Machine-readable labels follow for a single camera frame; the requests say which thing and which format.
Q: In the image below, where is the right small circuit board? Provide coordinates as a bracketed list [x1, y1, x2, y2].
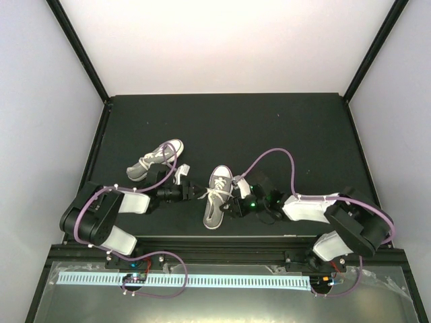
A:
[317, 276, 333, 285]

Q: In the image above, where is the left small circuit board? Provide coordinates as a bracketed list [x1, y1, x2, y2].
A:
[122, 273, 147, 283]

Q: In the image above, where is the white slotted cable duct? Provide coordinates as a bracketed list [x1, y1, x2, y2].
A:
[56, 272, 311, 291]

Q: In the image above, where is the grey sneaker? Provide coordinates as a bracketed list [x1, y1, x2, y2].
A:
[199, 165, 233, 229]
[126, 139, 185, 182]

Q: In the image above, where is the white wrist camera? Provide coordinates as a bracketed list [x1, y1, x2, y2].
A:
[232, 176, 252, 199]
[174, 164, 190, 185]

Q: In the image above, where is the left black frame post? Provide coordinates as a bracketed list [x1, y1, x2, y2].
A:
[46, 0, 110, 104]

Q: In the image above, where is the right black frame post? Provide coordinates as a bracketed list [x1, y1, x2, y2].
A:
[343, 0, 409, 104]

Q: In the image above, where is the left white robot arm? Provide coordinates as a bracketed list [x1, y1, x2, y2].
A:
[59, 164, 206, 268]

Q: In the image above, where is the black frame post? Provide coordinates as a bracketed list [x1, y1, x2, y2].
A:
[343, 0, 409, 104]
[46, 0, 110, 104]

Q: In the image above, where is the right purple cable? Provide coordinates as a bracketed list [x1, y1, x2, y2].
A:
[235, 147, 395, 299]

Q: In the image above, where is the small circuit board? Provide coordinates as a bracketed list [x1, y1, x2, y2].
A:
[122, 273, 147, 283]
[317, 276, 333, 285]

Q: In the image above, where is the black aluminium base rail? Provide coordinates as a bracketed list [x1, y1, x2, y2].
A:
[108, 237, 345, 275]

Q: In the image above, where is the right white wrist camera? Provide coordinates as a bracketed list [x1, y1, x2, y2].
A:
[232, 176, 252, 199]

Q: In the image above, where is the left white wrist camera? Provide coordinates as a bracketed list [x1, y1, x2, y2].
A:
[174, 164, 190, 185]

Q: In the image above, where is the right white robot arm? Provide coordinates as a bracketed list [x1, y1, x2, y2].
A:
[220, 175, 395, 273]

